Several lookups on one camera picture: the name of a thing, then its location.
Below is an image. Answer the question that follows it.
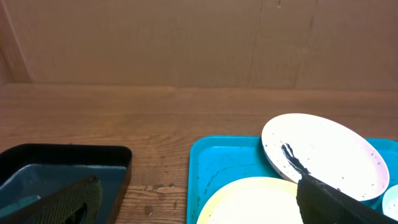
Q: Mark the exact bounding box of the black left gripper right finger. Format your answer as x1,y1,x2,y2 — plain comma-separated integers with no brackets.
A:
296,175,397,224

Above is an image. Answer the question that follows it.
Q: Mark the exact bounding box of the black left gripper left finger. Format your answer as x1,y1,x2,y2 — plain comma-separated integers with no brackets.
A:
1,175,103,224

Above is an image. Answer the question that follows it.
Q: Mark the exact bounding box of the yellow plate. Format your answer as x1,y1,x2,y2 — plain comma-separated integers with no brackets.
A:
197,177,303,224

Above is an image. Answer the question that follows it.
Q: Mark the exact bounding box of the white pink plate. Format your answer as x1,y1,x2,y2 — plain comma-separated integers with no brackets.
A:
261,113,390,201

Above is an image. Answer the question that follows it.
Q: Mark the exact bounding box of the black water tray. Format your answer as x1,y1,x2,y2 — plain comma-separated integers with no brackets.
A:
1,144,132,223

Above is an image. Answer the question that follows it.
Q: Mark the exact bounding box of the blue serving tray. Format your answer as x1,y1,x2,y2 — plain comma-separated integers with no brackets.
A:
186,135,398,224

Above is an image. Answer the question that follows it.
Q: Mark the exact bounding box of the light blue plate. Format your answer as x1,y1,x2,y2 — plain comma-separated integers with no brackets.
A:
382,185,398,221

